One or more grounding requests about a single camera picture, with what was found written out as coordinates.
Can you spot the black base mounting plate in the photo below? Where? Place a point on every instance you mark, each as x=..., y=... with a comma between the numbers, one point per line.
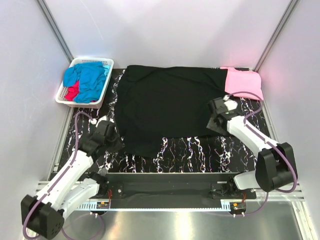
x=171, y=177

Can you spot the blue t-shirt in basket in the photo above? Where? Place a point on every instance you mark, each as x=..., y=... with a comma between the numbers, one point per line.
x=92, y=77

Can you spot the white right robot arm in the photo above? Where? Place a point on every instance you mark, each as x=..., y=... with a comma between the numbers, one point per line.
x=276, y=166

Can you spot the red t-shirt in basket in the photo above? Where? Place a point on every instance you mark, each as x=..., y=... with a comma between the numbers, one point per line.
x=72, y=92

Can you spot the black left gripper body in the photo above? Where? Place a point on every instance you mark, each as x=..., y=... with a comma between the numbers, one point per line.
x=113, y=146

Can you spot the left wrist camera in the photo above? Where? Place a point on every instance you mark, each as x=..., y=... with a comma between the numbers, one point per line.
x=105, y=128

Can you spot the aluminium frame rail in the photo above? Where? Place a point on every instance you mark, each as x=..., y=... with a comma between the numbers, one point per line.
x=159, y=196

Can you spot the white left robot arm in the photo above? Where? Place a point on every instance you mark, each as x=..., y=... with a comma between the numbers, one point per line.
x=46, y=212

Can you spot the black t-shirt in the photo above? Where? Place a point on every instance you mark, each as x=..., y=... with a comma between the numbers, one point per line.
x=155, y=103

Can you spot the folded pink t-shirt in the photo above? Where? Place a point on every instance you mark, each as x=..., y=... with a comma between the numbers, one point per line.
x=243, y=84

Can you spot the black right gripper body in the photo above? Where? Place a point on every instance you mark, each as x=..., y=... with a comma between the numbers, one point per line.
x=212, y=124

